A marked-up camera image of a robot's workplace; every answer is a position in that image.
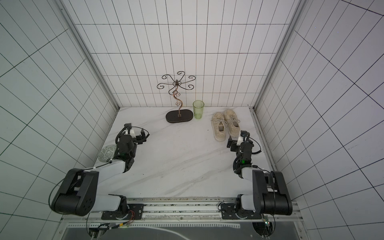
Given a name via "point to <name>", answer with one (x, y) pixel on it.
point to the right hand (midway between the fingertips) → (240, 135)
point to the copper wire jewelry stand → (178, 116)
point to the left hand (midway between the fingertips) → (135, 131)
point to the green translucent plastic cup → (198, 106)
